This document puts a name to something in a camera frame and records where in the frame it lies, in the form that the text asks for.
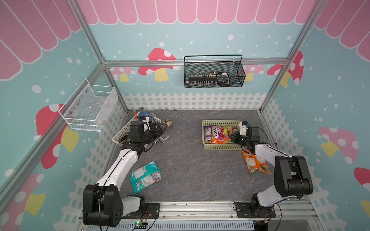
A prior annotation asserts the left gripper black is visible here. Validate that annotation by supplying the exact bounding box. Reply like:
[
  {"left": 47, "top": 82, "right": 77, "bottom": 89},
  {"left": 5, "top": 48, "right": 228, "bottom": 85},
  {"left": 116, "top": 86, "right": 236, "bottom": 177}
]
[{"left": 141, "top": 122, "right": 168, "bottom": 144}]

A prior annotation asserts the light green perforated basket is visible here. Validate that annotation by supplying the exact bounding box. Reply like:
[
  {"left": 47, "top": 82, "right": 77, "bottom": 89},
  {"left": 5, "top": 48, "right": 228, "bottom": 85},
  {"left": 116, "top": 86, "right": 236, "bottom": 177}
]
[{"left": 201, "top": 120, "right": 242, "bottom": 151}]

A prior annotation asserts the orange Fox's candy bag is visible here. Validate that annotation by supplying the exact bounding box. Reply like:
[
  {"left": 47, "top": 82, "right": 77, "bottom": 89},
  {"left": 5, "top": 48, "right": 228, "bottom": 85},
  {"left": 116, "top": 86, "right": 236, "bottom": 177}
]
[{"left": 210, "top": 126, "right": 229, "bottom": 144}]

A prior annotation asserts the small purple berries candy bag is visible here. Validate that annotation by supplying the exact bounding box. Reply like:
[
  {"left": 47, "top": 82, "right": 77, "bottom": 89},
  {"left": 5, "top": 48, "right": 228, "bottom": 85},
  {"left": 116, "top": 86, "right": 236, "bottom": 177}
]
[{"left": 203, "top": 126, "right": 213, "bottom": 141}]

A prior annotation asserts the teal candy bag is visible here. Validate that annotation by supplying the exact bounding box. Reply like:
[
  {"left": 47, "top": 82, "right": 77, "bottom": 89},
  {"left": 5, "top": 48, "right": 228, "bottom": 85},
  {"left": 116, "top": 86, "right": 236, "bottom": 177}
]
[{"left": 130, "top": 161, "right": 162, "bottom": 193}]

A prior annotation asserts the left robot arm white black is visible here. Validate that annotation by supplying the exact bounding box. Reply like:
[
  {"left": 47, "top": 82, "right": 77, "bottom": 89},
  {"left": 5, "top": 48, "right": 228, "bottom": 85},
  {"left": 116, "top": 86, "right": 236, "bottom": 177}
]
[{"left": 82, "top": 119, "right": 167, "bottom": 229}]

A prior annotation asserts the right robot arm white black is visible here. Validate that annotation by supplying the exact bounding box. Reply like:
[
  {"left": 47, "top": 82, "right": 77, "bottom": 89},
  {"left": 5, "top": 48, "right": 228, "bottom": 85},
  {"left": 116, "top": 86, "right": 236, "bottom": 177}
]
[{"left": 230, "top": 126, "right": 314, "bottom": 218}]

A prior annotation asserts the white perforated plastic basket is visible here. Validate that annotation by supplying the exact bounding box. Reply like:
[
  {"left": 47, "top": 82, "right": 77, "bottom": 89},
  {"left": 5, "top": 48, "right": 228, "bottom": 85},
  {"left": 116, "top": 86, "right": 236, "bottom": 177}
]
[{"left": 112, "top": 114, "right": 161, "bottom": 146}]

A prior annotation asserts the electronics in mesh basket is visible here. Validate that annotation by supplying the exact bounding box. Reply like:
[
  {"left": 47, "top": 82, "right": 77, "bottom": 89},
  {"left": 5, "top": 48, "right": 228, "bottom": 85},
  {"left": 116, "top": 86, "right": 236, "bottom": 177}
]
[{"left": 185, "top": 72, "right": 231, "bottom": 88}]

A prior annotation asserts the chrome faucet valve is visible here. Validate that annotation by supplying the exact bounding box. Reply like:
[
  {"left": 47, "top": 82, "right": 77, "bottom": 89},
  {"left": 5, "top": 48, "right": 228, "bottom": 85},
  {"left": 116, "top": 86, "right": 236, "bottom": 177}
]
[{"left": 153, "top": 136, "right": 169, "bottom": 144}]

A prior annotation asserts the clear packing tape roll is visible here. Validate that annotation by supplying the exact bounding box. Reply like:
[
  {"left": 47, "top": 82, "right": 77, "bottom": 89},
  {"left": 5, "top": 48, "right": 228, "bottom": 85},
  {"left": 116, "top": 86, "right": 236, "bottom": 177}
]
[{"left": 162, "top": 119, "right": 173, "bottom": 129}]

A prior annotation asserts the green lit circuit board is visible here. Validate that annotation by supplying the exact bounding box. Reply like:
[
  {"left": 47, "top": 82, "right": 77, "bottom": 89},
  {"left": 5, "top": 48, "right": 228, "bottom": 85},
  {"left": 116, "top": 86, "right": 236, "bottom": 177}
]
[{"left": 133, "top": 221, "right": 148, "bottom": 230}]

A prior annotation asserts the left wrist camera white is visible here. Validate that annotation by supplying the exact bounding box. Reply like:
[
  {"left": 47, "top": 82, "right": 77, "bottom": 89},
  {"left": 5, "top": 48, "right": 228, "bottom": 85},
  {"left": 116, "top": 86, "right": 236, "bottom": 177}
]
[{"left": 142, "top": 116, "right": 150, "bottom": 131}]

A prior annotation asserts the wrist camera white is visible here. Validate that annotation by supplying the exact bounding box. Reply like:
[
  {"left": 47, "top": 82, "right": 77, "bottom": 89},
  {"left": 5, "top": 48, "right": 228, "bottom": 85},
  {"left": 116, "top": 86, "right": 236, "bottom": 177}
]
[
  {"left": 239, "top": 121, "right": 249, "bottom": 136},
  {"left": 142, "top": 116, "right": 150, "bottom": 131}
]

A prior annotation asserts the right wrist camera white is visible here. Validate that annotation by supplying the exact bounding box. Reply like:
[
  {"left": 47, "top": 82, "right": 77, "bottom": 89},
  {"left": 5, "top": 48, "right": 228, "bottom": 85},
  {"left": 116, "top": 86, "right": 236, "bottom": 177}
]
[{"left": 239, "top": 121, "right": 249, "bottom": 136}]

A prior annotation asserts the orange snack bag by wall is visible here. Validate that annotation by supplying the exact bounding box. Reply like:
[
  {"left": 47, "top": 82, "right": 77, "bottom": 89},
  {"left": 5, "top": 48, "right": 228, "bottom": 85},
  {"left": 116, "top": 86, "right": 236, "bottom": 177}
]
[{"left": 242, "top": 151, "right": 271, "bottom": 174}]

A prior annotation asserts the black wire mesh wall basket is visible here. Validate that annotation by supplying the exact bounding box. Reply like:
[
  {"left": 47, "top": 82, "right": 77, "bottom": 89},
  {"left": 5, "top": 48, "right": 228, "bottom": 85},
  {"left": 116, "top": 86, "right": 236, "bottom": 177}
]
[{"left": 184, "top": 54, "right": 246, "bottom": 88}]

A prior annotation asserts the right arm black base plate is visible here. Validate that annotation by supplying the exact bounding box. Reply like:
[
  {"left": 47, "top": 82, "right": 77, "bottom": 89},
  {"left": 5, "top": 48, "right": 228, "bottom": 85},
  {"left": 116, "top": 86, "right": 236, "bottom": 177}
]
[{"left": 232, "top": 202, "right": 276, "bottom": 219}]

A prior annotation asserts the white wire wall basket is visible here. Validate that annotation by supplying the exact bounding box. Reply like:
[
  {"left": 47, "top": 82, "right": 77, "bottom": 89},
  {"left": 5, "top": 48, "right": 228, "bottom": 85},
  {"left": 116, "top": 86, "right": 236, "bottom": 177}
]
[{"left": 59, "top": 79, "right": 118, "bottom": 132}]

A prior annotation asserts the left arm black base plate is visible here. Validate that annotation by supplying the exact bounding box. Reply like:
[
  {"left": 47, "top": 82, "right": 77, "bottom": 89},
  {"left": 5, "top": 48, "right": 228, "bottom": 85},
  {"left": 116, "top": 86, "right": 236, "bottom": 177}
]
[{"left": 122, "top": 203, "right": 161, "bottom": 219}]

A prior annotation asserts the aluminium front rail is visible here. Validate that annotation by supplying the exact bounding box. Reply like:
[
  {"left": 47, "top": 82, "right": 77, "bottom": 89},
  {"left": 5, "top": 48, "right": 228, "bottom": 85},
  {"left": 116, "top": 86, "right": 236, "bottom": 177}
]
[{"left": 144, "top": 198, "right": 318, "bottom": 221}]

